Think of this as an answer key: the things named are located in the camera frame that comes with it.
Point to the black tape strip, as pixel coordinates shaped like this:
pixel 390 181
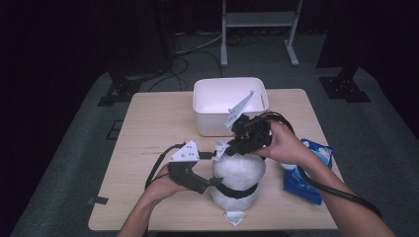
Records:
pixel 98 200

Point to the black stand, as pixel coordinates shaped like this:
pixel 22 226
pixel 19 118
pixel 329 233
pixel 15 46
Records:
pixel 120 89
pixel 344 87

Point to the person's left hand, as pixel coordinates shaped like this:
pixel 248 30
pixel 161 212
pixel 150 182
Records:
pixel 163 187

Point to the white metal stand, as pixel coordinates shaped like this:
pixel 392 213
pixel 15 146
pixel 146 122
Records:
pixel 260 19

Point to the black tape square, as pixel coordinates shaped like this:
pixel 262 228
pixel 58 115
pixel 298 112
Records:
pixel 108 130

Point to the white wet wipe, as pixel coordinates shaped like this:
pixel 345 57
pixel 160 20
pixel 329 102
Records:
pixel 220 149
pixel 289 166

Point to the person's right hand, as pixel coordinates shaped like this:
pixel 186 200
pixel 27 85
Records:
pixel 286 148

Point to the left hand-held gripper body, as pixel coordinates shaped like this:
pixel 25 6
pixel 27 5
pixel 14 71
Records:
pixel 186 171

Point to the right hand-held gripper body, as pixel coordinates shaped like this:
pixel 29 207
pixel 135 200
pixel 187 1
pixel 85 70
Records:
pixel 250 135

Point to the panda plush toy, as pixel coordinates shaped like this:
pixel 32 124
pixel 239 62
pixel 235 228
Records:
pixel 238 171

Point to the blue wet wipe pack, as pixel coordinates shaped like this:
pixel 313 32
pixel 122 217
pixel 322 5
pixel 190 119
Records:
pixel 306 184

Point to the white plastic bin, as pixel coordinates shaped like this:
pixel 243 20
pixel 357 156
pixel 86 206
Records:
pixel 227 95

